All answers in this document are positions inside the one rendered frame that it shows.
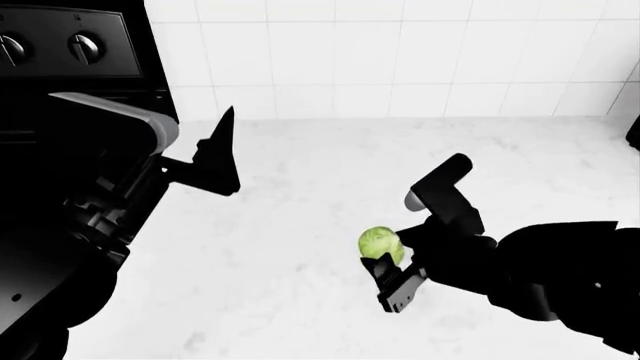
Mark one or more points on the green brussels sprout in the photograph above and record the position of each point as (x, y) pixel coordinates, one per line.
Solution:
(380, 242)

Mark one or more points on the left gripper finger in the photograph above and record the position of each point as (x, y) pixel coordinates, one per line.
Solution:
(220, 165)

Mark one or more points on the dark object at counter edge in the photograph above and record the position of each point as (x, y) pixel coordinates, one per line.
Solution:
(634, 133)

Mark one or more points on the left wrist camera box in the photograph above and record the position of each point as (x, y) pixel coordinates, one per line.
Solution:
(115, 127)

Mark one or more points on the silver black stove knob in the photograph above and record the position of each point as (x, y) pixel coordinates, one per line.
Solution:
(11, 49)
(86, 48)

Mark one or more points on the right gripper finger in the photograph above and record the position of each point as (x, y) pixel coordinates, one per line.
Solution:
(397, 288)
(412, 236)

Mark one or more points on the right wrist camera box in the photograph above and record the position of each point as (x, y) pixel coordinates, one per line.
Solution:
(445, 187)

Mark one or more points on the black kitchen stove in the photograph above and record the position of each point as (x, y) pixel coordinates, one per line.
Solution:
(150, 63)

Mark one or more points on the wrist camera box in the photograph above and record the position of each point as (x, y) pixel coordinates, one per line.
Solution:
(445, 187)
(115, 127)

